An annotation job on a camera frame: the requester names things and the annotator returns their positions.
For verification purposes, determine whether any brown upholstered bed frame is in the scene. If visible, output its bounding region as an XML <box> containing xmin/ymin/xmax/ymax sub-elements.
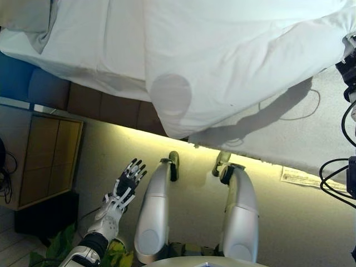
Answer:
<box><xmin>0</xmin><ymin>52</ymin><xmax>190</xmax><ymax>140</ymax></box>

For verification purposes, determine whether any white duvet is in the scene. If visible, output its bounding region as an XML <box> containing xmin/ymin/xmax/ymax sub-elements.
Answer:
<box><xmin>105</xmin><ymin>0</ymin><xmax>356</xmax><ymax>140</ymax></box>

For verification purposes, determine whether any left silver robot leg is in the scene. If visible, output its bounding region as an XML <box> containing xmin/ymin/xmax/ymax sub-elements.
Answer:
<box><xmin>133</xmin><ymin>158</ymin><xmax>180</xmax><ymax>265</ymax></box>

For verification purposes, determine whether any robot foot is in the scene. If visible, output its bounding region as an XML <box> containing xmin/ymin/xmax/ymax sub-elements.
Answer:
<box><xmin>167</xmin><ymin>151</ymin><xmax>181</xmax><ymax>165</ymax></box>
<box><xmin>212</xmin><ymin>151</ymin><xmax>231</xmax><ymax>177</ymax></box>

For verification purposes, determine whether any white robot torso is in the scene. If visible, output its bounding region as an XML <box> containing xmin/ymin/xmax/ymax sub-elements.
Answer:
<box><xmin>144</xmin><ymin>257</ymin><xmax>269</xmax><ymax>267</ymax></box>

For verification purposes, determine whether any black cable bundle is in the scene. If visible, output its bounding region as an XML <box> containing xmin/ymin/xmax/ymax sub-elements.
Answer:
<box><xmin>0</xmin><ymin>137</ymin><xmax>18</xmax><ymax>205</ymax></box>

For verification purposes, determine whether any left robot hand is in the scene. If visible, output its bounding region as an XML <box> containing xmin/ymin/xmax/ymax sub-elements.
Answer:
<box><xmin>107</xmin><ymin>157</ymin><xmax>148</xmax><ymax>209</ymax></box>

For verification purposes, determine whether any green leafy plant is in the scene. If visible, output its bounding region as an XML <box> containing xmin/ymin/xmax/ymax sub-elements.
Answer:
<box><xmin>29</xmin><ymin>222</ymin><xmax>135</xmax><ymax>267</ymax></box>

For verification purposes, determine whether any right silver robot leg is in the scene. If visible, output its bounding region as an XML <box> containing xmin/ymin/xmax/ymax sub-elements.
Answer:
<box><xmin>218</xmin><ymin>162</ymin><xmax>259</xmax><ymax>264</ymax></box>

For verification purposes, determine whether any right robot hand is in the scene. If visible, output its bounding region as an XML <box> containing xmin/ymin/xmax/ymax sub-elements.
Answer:
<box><xmin>335</xmin><ymin>33</ymin><xmax>356</xmax><ymax>84</ymax></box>

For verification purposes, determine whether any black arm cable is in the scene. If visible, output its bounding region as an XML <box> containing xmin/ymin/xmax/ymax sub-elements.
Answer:
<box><xmin>319</xmin><ymin>100</ymin><xmax>356</xmax><ymax>201</ymax></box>

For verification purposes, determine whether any wooden nightstand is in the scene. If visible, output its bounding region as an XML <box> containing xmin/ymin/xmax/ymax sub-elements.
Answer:
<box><xmin>18</xmin><ymin>113</ymin><xmax>85</xmax><ymax>211</ymax></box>

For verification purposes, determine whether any printed paper sheet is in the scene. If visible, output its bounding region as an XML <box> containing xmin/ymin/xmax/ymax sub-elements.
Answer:
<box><xmin>280</xmin><ymin>166</ymin><xmax>348</xmax><ymax>193</ymax></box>

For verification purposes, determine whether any silver robot leg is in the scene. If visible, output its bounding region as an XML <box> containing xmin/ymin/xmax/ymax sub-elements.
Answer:
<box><xmin>133</xmin><ymin>158</ymin><xmax>180</xmax><ymax>265</ymax></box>
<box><xmin>218</xmin><ymin>162</ymin><xmax>259</xmax><ymax>264</ymax></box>

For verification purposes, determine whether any large beige pillow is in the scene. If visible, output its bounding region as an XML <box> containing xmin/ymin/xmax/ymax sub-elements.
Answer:
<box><xmin>0</xmin><ymin>0</ymin><xmax>61</xmax><ymax>54</ymax></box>

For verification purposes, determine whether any mattress with white sheet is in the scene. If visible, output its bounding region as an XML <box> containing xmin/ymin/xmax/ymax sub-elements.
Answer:
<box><xmin>0</xmin><ymin>0</ymin><xmax>150</xmax><ymax>102</ymax></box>

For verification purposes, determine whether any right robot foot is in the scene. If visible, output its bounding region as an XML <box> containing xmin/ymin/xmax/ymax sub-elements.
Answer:
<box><xmin>212</xmin><ymin>151</ymin><xmax>231</xmax><ymax>177</ymax></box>

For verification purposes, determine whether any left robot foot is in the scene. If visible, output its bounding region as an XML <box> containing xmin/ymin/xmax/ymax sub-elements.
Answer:
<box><xmin>167</xmin><ymin>151</ymin><xmax>181</xmax><ymax>165</ymax></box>

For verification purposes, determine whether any beige textured bed runner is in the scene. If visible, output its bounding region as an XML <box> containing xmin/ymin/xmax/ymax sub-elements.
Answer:
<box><xmin>189</xmin><ymin>65</ymin><xmax>356</xmax><ymax>186</ymax></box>

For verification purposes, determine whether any black low box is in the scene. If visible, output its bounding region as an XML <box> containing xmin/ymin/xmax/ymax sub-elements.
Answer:
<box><xmin>13</xmin><ymin>191</ymin><xmax>81</xmax><ymax>247</ymax></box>

